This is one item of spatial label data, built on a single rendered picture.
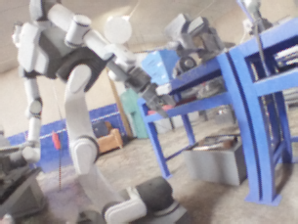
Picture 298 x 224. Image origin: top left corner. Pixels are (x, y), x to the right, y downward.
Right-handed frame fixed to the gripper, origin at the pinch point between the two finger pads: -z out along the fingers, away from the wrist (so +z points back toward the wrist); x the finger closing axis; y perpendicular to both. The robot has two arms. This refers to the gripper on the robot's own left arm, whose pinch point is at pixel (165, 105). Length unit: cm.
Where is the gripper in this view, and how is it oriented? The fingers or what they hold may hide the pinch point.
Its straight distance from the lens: 62.9
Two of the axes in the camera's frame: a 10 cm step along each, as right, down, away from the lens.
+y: 5.7, -5.8, -5.9
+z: -7.3, -6.8, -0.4
